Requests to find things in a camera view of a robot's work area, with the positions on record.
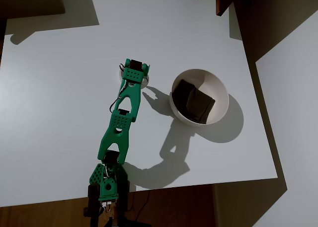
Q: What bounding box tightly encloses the white ring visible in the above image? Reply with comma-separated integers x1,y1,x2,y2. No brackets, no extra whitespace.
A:
119,68,150,85

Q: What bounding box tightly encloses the dark cloth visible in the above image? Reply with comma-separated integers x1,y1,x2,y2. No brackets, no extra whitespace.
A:
171,79,216,125

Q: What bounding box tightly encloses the beige round bowl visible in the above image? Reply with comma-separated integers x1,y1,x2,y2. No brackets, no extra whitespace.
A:
169,68,230,126

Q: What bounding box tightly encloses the reddish wooden board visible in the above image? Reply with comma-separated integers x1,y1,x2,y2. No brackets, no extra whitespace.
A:
215,0,237,17

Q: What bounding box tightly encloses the dark brown furniture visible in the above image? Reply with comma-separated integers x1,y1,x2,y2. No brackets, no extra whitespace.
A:
0,0,66,20

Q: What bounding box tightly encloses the arm servo cable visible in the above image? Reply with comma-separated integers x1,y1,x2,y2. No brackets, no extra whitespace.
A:
109,82,128,113

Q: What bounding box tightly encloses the thin black cable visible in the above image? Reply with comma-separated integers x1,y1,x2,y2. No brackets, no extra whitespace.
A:
133,190,150,213

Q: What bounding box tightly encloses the vertical camera pole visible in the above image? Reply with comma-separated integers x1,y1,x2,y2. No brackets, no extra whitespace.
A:
86,183,100,227

